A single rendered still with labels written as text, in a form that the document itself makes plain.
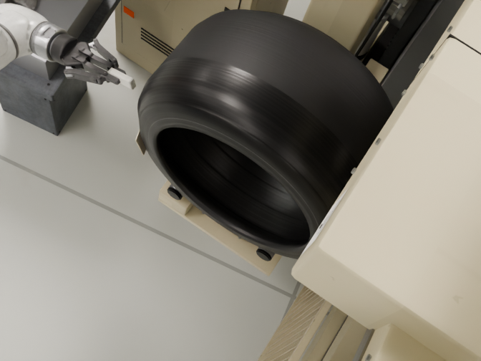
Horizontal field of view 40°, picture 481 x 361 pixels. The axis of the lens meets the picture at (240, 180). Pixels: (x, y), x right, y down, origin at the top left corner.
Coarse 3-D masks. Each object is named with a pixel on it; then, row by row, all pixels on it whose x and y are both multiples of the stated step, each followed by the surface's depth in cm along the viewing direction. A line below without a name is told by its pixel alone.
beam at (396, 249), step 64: (448, 64) 90; (384, 128) 95; (448, 128) 86; (384, 192) 81; (448, 192) 83; (320, 256) 79; (384, 256) 78; (448, 256) 80; (384, 320) 83; (448, 320) 77
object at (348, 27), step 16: (320, 0) 138; (336, 0) 136; (352, 0) 133; (368, 0) 130; (384, 0) 144; (304, 16) 146; (320, 16) 142; (336, 16) 139; (352, 16) 137; (368, 16) 134; (336, 32) 143; (352, 32) 140; (352, 48) 146
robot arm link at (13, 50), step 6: (0, 30) 158; (0, 36) 157; (6, 36) 161; (0, 42) 158; (6, 42) 160; (12, 42) 162; (0, 48) 158; (6, 48) 160; (12, 48) 163; (0, 54) 159; (6, 54) 161; (12, 54) 163; (0, 60) 160; (6, 60) 162; (12, 60) 166; (0, 66) 161
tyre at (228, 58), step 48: (192, 48) 133; (240, 48) 126; (288, 48) 125; (336, 48) 128; (144, 96) 139; (192, 96) 125; (240, 96) 121; (288, 96) 121; (336, 96) 124; (384, 96) 131; (144, 144) 153; (192, 144) 169; (240, 144) 124; (288, 144) 120; (336, 144) 123; (192, 192) 161; (240, 192) 173; (288, 192) 127; (336, 192) 125; (288, 240) 153
